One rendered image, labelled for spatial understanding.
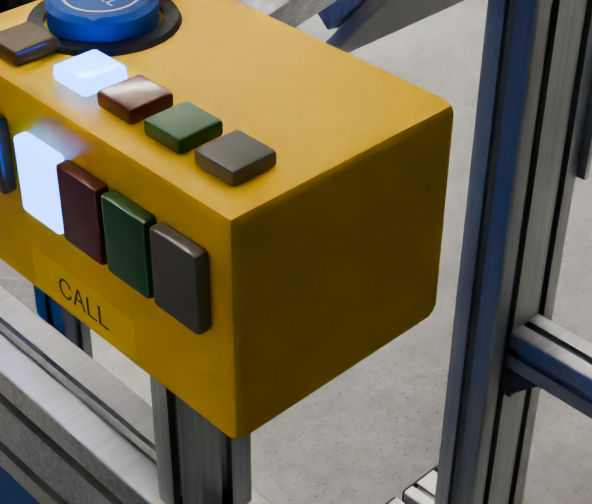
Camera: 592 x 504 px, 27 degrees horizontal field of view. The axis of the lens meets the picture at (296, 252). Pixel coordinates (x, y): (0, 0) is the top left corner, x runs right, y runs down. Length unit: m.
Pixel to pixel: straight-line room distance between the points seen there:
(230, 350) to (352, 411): 1.47
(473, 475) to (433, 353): 0.78
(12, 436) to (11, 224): 0.21
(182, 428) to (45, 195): 0.13
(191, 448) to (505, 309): 0.59
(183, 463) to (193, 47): 0.18
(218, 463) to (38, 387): 0.13
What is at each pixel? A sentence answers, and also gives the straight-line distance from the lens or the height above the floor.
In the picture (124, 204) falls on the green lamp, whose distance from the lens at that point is 0.39.
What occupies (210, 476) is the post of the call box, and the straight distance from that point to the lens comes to 0.53.
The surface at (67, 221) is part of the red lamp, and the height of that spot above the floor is 1.04.
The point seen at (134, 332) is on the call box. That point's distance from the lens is 0.43.
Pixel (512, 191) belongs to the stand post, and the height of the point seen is 0.74.
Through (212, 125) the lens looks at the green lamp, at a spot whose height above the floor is 1.08.
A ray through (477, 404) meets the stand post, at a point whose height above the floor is 0.51.
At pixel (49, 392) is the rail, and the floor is 0.86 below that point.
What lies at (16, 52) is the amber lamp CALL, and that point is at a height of 1.08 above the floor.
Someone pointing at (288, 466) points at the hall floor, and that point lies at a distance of 1.77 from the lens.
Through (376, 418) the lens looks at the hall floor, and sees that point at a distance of 1.84.
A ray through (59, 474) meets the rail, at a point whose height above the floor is 0.82.
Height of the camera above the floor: 1.27
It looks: 36 degrees down
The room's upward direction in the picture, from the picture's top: 1 degrees clockwise
